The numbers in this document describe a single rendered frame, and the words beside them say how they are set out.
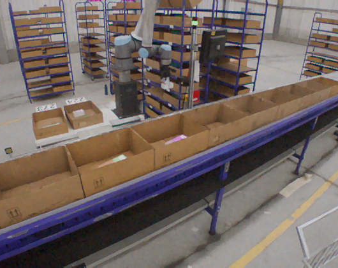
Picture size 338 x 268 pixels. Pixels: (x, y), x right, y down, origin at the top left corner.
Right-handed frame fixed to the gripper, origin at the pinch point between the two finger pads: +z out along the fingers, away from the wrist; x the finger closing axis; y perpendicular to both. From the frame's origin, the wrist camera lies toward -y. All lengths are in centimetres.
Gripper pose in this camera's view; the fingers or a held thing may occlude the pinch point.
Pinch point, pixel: (167, 84)
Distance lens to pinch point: 222.4
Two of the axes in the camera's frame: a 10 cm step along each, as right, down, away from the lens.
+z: -0.2, 8.7, 4.9
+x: 5.7, 4.1, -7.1
